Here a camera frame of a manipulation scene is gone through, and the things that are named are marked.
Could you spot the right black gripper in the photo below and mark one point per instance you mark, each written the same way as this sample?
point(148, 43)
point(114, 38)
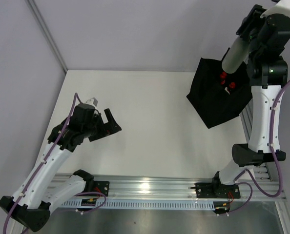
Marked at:
point(253, 18)

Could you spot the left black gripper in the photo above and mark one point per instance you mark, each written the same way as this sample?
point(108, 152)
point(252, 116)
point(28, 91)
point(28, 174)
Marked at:
point(109, 128)

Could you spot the grey bottle beige pump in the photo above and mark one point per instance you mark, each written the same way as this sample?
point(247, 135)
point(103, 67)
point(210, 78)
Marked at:
point(235, 56)

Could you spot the small red bottle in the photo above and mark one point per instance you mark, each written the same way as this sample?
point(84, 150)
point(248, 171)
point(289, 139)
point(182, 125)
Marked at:
point(231, 86)

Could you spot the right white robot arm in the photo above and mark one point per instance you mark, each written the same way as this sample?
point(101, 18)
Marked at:
point(268, 81)

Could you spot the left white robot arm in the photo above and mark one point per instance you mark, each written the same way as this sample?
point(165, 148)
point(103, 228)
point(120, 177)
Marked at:
point(33, 203)

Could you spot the black canvas bag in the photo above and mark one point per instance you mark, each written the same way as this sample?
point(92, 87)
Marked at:
point(209, 98)

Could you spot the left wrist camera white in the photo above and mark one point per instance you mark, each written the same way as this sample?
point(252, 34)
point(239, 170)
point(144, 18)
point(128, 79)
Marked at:
point(92, 101)

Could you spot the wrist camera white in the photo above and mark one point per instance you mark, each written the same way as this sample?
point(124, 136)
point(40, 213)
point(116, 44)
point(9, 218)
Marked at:
point(281, 7)
point(92, 101)

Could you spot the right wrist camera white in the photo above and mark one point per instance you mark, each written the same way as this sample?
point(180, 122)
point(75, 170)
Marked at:
point(281, 7)

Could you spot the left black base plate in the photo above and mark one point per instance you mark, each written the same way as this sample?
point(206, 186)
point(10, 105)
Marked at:
point(101, 187)

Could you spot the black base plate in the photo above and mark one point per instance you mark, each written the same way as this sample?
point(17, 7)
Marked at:
point(101, 187)
point(210, 190)

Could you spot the aluminium mounting rail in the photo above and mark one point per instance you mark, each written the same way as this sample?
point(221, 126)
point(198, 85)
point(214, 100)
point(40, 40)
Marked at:
point(155, 188)

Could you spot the slotted cable duct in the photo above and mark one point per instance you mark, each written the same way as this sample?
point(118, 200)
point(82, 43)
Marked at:
point(142, 204)

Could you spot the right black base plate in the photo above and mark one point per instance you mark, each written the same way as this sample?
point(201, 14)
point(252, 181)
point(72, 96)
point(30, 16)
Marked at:
point(210, 190)

